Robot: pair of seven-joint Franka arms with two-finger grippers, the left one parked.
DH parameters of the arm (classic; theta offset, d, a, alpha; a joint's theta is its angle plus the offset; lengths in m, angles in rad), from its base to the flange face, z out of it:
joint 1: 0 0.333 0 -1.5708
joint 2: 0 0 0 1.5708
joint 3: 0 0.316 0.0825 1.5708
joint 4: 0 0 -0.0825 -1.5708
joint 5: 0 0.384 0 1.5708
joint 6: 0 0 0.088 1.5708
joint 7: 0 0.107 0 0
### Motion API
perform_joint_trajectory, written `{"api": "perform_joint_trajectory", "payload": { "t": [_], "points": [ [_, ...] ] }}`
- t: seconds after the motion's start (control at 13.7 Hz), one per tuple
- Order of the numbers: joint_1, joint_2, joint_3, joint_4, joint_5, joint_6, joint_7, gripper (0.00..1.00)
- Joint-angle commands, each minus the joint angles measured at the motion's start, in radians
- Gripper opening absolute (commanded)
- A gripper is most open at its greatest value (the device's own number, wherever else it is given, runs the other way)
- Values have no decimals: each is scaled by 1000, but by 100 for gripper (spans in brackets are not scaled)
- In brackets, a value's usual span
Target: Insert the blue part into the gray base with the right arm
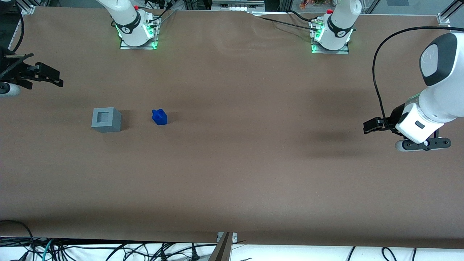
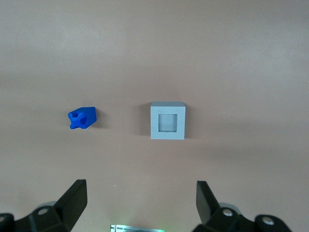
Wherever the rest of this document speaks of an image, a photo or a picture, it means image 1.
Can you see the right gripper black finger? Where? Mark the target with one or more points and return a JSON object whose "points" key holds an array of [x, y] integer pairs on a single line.
{"points": [[26, 77], [47, 72]]}

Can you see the blue plastic part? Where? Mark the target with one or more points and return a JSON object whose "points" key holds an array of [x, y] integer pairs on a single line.
{"points": [[159, 117]]}

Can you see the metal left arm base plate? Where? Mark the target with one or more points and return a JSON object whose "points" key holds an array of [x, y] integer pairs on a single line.
{"points": [[330, 52]]}

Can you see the orange patterned object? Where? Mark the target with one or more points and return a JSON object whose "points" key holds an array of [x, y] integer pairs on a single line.
{"points": [[313, 4]]}

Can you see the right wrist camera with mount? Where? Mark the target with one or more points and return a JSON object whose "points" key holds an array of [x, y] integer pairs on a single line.
{"points": [[9, 89]]}

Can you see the diagonal aluminium frame profile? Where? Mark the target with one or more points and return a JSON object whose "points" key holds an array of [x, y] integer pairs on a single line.
{"points": [[453, 9]]}

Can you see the small metal post bracket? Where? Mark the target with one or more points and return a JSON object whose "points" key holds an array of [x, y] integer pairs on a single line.
{"points": [[233, 237]]}

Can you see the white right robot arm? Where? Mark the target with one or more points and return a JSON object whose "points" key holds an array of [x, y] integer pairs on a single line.
{"points": [[127, 20]]}

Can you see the aluminium frame corner bracket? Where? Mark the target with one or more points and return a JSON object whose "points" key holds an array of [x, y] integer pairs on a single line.
{"points": [[444, 20], [28, 9]]}

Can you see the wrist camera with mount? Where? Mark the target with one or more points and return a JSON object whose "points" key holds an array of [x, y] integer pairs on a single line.
{"points": [[436, 143], [9, 89]]}

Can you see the gray square base block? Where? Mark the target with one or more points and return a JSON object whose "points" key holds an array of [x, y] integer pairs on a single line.
{"points": [[117, 124]]}

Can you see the aluminium frame post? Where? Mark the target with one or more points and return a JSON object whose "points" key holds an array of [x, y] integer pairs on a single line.
{"points": [[222, 252]]}

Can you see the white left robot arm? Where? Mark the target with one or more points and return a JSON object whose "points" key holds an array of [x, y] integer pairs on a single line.
{"points": [[446, 90]]}

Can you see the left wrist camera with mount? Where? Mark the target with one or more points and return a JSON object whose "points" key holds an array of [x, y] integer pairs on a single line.
{"points": [[436, 143]]}

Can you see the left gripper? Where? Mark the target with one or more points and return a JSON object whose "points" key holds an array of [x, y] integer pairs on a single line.
{"points": [[395, 117]]}

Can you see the brown paper table cover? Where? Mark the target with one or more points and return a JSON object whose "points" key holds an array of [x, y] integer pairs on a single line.
{"points": [[232, 166]]}

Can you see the gray power strip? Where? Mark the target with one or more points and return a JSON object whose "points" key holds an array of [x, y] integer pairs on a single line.
{"points": [[235, 6]]}

